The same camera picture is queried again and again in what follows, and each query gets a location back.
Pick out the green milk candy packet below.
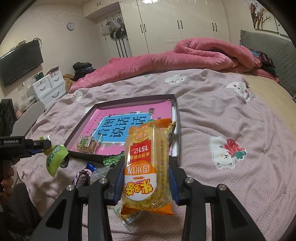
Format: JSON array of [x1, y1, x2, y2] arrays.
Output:
[[43, 144, 69, 177]]

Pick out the blue oreo snack packet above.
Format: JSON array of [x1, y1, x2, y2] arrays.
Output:
[[85, 162, 97, 173]]

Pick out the orange rice cracker snack pack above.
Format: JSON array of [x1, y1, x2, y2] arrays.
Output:
[[121, 118, 176, 215]]

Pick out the person's left hand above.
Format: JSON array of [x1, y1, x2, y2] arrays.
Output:
[[1, 158, 20, 205]]

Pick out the dark chocolate cake packet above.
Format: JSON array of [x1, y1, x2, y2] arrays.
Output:
[[73, 169, 92, 188]]

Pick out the clear wrapped brown green biscuit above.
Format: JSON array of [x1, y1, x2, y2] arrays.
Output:
[[76, 136, 98, 154]]

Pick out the white drawer cabinet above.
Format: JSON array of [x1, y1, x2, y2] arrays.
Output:
[[27, 69, 66, 109]]

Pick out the clear wrapped cracker packet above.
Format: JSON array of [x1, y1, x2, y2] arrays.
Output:
[[90, 167, 110, 184]]

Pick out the dark shallow tray box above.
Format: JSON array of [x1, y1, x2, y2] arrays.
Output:
[[64, 94, 180, 163]]

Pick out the brown knitted blanket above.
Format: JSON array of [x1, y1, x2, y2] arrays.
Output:
[[63, 74, 74, 93]]

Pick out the pink and blue children's book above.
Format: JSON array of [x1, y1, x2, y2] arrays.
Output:
[[69, 99, 174, 156]]

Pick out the green black snack bag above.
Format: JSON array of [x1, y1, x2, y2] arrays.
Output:
[[102, 151, 125, 167]]

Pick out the mauve cartoon bed sheet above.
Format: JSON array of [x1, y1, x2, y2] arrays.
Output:
[[28, 69, 295, 240]]

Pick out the dark clothes pile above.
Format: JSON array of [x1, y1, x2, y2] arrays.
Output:
[[73, 62, 95, 82]]

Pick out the hanging bags on door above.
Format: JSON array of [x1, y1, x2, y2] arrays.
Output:
[[102, 17, 127, 40]]

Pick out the white glossy wardrobe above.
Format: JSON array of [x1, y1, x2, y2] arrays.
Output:
[[82, 0, 230, 56]]

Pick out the plaid clothes by headboard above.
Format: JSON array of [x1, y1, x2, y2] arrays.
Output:
[[249, 48, 278, 77]]

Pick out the pink quilted comforter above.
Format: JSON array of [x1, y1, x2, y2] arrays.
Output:
[[69, 38, 280, 93]]

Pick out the grey padded headboard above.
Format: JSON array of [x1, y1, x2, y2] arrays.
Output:
[[240, 30, 295, 96]]

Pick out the black wall television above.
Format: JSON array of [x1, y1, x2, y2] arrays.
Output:
[[0, 39, 44, 87]]

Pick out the round wall clock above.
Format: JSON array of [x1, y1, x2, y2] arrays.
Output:
[[66, 22, 75, 31]]

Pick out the tree wall painting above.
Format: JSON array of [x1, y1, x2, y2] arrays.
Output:
[[246, 0, 288, 37]]

